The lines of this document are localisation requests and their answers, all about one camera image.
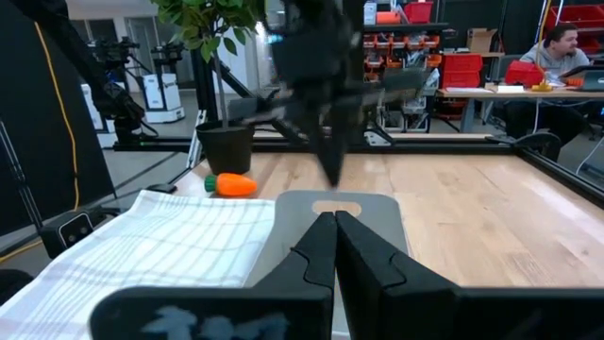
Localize black backdrop panel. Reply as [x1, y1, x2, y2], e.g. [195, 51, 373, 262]
[0, 0, 117, 237]

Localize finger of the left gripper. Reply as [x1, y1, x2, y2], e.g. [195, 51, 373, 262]
[329, 108, 362, 185]
[301, 110, 335, 185]

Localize red shelf bins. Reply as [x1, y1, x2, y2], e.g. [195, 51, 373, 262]
[545, 4, 604, 53]

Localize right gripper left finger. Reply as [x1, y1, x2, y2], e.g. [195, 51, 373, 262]
[89, 212, 337, 340]

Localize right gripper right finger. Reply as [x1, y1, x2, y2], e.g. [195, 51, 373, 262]
[335, 211, 604, 340]

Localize cardboard box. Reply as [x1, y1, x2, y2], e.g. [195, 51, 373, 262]
[465, 26, 499, 54]

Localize person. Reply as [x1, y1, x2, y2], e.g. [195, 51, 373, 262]
[502, 22, 604, 145]

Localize white equipment cabinet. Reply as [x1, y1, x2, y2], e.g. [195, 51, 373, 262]
[79, 83, 119, 148]
[140, 73, 186, 125]

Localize shelf rack with orange bins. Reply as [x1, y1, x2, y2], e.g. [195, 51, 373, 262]
[361, 22, 449, 134]

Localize black aluminium table frame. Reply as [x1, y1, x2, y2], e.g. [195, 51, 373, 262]
[188, 46, 604, 207]

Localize green potted plant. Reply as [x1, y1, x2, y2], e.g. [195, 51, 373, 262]
[150, 0, 266, 177]

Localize white plaid dish towel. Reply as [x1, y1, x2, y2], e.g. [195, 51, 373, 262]
[0, 189, 277, 340]

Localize black camera box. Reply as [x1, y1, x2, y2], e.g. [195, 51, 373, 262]
[40, 211, 95, 260]

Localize orange storage bin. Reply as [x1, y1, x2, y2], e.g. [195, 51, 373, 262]
[376, 10, 402, 26]

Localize laptop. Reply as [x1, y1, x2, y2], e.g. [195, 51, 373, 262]
[560, 64, 604, 94]

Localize grey square plate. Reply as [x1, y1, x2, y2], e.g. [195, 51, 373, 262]
[243, 190, 410, 290]

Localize wooden desk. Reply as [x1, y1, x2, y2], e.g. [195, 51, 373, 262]
[436, 86, 604, 134]

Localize orange toy carrot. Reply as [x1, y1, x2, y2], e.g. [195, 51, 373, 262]
[204, 172, 259, 198]

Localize red storage bin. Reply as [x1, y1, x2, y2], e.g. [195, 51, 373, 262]
[440, 53, 484, 90]
[402, 1, 434, 25]
[503, 59, 545, 89]

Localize yellow cable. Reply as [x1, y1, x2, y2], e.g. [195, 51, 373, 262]
[0, 21, 81, 264]

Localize black tripod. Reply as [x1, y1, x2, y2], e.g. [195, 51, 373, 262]
[0, 117, 46, 232]

